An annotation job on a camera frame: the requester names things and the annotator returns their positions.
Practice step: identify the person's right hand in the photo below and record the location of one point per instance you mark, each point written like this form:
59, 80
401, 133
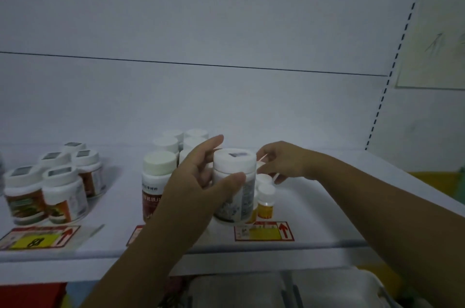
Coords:
290, 162

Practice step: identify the red and yellow price label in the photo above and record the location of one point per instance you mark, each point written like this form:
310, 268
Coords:
36, 238
135, 235
263, 232

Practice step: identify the person's right fingers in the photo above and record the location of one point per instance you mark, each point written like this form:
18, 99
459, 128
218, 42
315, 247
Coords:
270, 160

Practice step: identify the white metal shelf board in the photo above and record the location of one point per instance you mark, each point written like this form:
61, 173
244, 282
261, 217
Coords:
319, 217

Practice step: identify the person's right forearm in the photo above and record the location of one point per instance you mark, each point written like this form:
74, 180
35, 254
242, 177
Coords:
392, 224

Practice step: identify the person's left thumb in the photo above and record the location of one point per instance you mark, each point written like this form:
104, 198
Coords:
229, 184

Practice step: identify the person's left forearm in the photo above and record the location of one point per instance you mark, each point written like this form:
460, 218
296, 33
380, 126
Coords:
138, 264

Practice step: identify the white paper sheet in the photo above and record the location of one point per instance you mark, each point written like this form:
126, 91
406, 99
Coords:
432, 46

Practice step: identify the white slotted shelf upright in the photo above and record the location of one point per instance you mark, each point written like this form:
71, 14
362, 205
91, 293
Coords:
396, 53

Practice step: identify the yellow package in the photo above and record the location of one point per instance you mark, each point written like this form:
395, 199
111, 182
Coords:
434, 182

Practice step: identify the white plastic container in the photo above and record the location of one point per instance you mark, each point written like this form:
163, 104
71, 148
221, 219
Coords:
327, 289

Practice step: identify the cluster of white capped bottles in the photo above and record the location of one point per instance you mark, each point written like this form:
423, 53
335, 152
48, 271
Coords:
160, 169

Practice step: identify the white bottle with grey label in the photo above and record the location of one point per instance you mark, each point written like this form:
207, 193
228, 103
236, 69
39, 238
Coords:
236, 169

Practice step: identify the red box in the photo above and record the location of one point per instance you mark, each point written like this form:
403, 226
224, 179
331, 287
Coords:
32, 296

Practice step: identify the person's left hand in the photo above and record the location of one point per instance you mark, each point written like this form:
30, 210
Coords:
185, 187

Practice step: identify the white bottle with orange label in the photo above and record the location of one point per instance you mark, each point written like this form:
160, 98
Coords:
65, 191
52, 158
73, 146
89, 169
23, 195

